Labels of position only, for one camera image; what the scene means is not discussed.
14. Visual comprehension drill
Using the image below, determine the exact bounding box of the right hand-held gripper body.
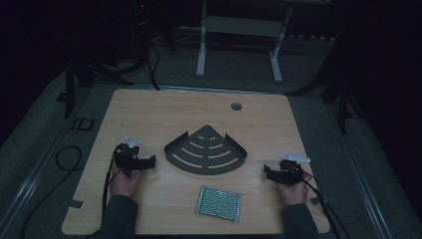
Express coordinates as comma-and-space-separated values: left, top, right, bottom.
267, 151, 313, 187

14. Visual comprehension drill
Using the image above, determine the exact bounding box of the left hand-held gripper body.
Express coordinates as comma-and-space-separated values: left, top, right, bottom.
112, 136, 152, 178

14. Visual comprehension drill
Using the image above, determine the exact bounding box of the person's right hand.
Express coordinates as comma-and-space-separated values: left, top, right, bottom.
274, 169, 314, 207

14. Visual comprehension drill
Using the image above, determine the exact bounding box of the person's left hand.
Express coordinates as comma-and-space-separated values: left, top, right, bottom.
109, 160, 145, 204

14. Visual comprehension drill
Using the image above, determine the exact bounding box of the dark corner shelf tray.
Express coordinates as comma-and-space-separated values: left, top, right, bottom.
163, 123, 249, 176

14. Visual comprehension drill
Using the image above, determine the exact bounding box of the green scouring pad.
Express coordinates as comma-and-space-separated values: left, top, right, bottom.
195, 184, 243, 224

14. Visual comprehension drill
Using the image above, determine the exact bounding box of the black stand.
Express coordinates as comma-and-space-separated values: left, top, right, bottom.
56, 59, 135, 119
320, 53, 363, 135

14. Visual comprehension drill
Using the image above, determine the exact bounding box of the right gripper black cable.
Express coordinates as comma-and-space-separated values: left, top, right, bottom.
288, 165, 351, 239

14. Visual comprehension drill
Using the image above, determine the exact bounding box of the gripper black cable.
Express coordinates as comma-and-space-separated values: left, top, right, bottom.
102, 155, 117, 215
288, 165, 351, 239

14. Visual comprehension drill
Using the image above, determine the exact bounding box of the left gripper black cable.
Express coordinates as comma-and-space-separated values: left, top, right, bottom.
102, 155, 117, 215

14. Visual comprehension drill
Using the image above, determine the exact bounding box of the black floor cable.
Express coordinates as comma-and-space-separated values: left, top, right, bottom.
19, 144, 84, 239

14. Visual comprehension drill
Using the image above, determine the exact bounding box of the black hanging cable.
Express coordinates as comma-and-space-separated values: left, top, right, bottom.
132, 0, 162, 92

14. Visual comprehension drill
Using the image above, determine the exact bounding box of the white metal table frame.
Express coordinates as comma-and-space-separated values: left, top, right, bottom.
195, 0, 295, 84

